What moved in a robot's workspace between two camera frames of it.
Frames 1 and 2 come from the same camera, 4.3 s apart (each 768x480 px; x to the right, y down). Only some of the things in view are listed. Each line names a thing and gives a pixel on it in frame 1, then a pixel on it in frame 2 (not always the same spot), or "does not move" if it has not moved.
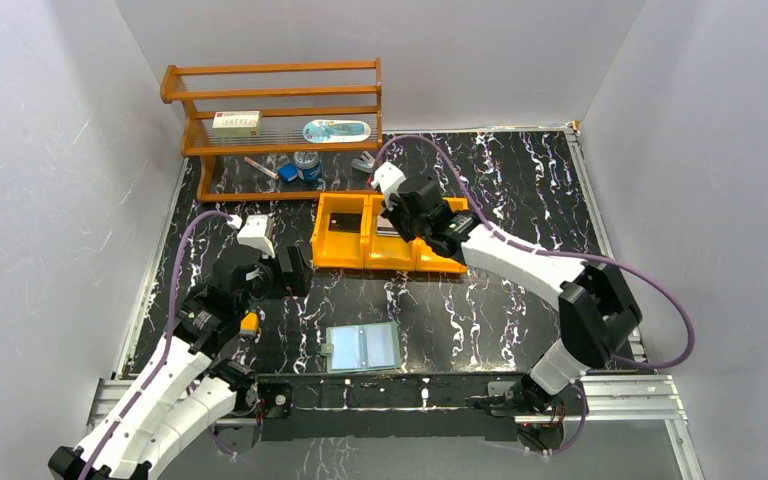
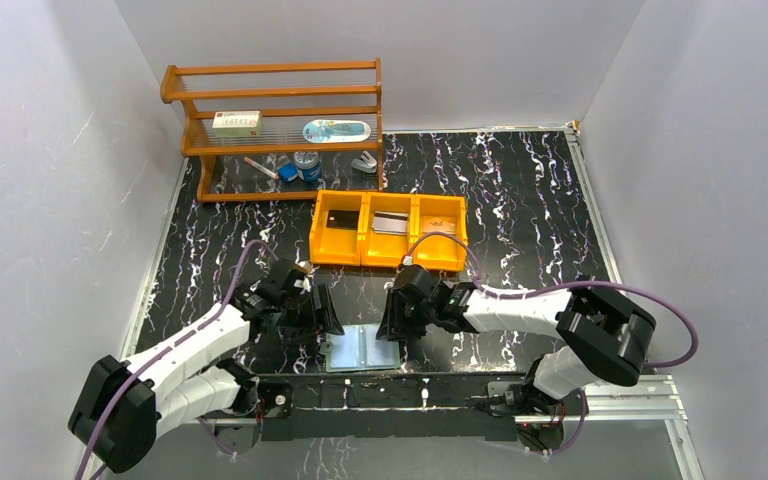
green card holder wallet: (363, 347) does not move
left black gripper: (297, 268) to (317, 309)
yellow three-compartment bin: (367, 249) does not move
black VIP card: (345, 222) does not move
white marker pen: (261, 168) does not move
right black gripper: (396, 221) to (397, 312)
